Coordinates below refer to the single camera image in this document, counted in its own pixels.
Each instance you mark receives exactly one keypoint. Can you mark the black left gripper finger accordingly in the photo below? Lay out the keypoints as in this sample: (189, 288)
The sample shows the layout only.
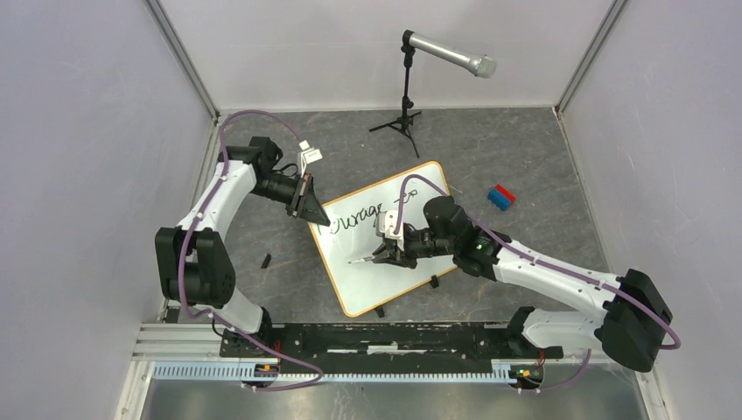
(315, 213)
(311, 201)

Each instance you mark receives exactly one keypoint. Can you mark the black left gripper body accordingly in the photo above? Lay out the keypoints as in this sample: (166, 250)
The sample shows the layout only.
(299, 194)

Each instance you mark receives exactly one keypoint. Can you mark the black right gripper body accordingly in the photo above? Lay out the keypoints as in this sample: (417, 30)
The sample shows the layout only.
(412, 245)

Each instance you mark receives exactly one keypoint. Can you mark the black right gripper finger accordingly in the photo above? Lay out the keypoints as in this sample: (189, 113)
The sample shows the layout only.
(385, 253)
(399, 261)

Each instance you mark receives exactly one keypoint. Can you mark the yellow framed whiteboard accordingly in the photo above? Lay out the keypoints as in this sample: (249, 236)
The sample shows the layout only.
(362, 287)

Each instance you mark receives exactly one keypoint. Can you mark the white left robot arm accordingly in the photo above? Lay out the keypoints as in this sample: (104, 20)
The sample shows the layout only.
(193, 262)

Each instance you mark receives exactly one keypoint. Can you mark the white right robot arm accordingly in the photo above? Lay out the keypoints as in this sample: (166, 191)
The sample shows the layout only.
(625, 316)

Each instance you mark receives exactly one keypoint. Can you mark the blue red toy brick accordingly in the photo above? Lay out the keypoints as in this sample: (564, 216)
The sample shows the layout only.
(501, 197)

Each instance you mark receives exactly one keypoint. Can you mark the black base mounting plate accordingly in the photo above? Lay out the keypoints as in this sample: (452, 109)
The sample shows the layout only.
(386, 348)

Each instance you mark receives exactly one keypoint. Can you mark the black microphone tripod stand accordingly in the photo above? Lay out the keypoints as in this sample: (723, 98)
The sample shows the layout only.
(405, 120)

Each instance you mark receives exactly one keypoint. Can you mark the silver microphone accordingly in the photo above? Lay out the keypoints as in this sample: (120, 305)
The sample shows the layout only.
(479, 65)

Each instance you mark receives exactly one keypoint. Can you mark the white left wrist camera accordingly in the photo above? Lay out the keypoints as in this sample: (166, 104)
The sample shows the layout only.
(307, 155)

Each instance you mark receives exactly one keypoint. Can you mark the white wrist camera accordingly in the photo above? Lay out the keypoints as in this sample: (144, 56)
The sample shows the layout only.
(307, 155)
(386, 227)

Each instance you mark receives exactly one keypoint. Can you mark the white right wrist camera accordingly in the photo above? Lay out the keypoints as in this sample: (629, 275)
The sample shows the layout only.
(386, 227)

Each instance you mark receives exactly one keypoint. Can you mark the white slotted cable duct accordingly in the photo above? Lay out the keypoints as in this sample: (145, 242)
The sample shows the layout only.
(251, 372)

